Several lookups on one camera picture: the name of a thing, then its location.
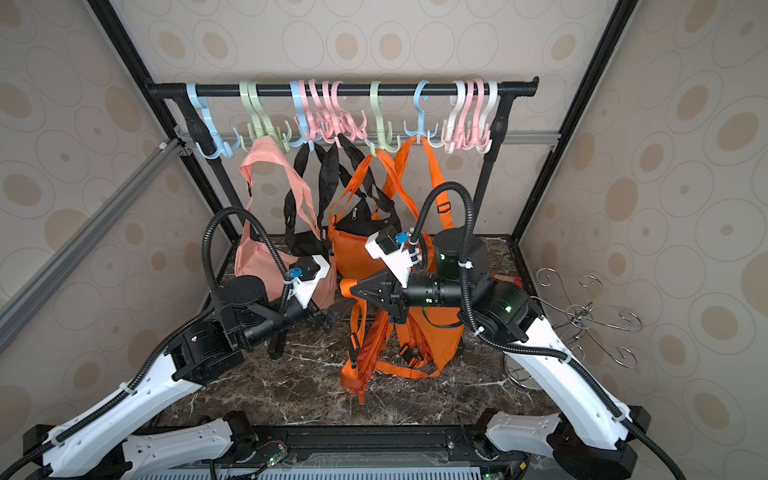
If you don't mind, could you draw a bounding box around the pink plastic hook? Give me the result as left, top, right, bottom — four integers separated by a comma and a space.
309, 79, 367, 146

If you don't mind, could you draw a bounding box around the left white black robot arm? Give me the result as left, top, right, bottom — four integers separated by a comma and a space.
1, 207, 330, 479

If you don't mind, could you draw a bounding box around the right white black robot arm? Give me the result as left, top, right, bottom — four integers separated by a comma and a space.
347, 181, 685, 479

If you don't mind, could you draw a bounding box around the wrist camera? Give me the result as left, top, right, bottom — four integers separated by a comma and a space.
365, 230, 422, 288
288, 255, 330, 309

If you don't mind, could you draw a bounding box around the green middle hook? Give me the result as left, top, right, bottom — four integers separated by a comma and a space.
364, 81, 402, 155

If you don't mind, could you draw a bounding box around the orange crossbody bag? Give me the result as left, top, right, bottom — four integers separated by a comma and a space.
379, 136, 454, 273
328, 150, 388, 280

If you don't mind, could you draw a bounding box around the light blue right hook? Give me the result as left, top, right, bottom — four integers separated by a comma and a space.
403, 80, 439, 144

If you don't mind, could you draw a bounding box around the green plastic hook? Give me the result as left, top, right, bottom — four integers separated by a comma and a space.
238, 81, 293, 153

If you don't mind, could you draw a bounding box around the chrome wire hook stand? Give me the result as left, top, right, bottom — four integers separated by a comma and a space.
502, 267, 644, 391

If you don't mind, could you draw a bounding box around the light blue leftmost hook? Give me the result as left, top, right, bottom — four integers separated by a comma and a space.
186, 82, 241, 160

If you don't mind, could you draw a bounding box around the orange pink backpack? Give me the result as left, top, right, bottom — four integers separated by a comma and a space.
340, 280, 464, 404

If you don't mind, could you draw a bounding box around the aluminium side rail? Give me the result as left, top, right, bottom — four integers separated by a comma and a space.
1, 139, 183, 350

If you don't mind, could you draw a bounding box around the black crossbody bag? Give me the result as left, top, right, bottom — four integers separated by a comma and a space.
335, 136, 401, 237
283, 144, 340, 260

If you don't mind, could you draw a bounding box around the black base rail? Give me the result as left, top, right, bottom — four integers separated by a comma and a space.
107, 424, 607, 480

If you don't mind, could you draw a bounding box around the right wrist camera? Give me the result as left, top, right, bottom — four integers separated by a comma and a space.
365, 230, 422, 288

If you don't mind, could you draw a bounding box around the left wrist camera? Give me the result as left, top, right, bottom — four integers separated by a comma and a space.
288, 255, 330, 309

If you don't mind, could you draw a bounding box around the pink crossbody bag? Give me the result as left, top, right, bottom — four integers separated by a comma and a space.
234, 137, 338, 309

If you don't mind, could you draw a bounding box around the light blue hook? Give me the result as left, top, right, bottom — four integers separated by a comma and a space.
186, 82, 241, 160
403, 80, 439, 144

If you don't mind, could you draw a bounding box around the black clothes rack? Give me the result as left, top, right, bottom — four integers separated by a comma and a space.
146, 76, 540, 361

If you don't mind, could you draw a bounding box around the white plastic hook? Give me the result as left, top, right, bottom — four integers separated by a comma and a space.
441, 78, 499, 154

